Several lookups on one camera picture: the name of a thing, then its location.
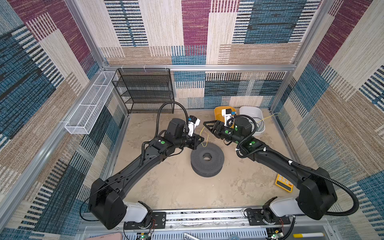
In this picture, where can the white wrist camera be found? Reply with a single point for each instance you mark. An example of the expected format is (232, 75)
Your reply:
(229, 117)
(192, 124)

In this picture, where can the dark grey cable spool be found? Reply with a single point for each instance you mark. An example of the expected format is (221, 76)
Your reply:
(207, 161)

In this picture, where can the yellow plastic bin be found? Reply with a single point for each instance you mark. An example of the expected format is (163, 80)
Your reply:
(218, 112)

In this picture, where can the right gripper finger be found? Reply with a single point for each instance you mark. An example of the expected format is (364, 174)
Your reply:
(210, 122)
(210, 127)

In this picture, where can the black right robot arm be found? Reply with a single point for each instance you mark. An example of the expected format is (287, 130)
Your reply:
(316, 188)

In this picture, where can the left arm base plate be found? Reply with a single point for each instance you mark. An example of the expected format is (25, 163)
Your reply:
(156, 220)

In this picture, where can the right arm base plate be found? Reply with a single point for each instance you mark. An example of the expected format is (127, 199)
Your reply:
(256, 218)

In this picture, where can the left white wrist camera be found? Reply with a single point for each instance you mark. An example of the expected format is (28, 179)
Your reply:
(192, 124)

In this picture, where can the aluminium mounting rail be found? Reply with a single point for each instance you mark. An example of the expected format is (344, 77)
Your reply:
(215, 224)

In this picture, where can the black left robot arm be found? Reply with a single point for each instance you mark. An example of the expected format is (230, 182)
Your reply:
(106, 200)

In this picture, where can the white plastic bin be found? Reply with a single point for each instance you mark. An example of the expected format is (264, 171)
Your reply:
(257, 115)

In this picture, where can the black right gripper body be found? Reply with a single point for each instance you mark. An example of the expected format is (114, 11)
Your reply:
(223, 132)

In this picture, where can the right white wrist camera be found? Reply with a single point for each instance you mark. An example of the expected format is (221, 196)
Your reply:
(229, 117)

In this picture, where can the yellow handheld device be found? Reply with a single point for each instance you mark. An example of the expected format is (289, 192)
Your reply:
(284, 184)

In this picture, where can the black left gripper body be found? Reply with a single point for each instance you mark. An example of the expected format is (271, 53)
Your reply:
(190, 142)

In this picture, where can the black mesh shelf rack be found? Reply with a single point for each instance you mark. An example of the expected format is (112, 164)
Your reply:
(144, 90)

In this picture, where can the white wire mesh tray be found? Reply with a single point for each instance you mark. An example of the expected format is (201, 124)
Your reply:
(87, 112)

